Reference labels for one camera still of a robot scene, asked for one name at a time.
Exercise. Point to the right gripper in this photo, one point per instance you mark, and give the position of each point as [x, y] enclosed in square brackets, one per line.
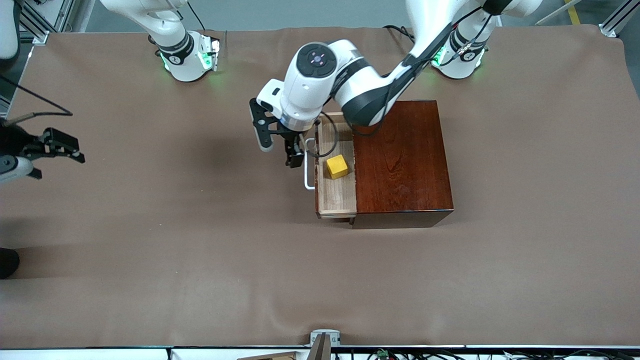
[26, 145]

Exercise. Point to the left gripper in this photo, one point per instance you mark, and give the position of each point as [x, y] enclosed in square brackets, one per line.
[291, 141]

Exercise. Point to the yellow block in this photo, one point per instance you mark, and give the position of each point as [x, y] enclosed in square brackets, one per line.
[337, 167]

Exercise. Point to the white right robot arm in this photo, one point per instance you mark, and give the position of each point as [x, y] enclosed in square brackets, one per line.
[180, 60]

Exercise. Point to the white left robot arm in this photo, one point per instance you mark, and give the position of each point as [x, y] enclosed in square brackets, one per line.
[310, 95]

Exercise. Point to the dark wooden drawer cabinet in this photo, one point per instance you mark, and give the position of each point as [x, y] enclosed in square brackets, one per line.
[405, 165]

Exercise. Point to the black round object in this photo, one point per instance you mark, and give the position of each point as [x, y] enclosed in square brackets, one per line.
[7, 262]

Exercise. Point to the brown table cover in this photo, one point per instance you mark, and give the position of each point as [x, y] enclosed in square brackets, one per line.
[250, 290]

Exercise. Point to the tan wooden piece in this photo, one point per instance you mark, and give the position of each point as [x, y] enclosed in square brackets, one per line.
[275, 356]

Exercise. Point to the aluminium frame profile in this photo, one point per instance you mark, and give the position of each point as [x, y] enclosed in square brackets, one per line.
[42, 36]
[611, 27]

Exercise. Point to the grey metal bracket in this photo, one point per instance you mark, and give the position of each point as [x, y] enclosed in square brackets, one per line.
[325, 334]

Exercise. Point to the grey brown camera pole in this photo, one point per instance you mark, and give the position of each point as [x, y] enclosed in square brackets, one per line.
[320, 350]

